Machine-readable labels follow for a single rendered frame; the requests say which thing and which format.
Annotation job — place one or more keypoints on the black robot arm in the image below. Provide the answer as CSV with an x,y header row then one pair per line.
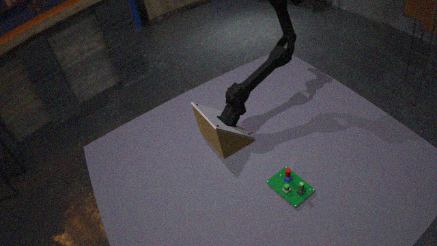
x,y
238,94

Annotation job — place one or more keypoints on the green circuit board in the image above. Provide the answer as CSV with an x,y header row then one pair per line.
x,y
294,189

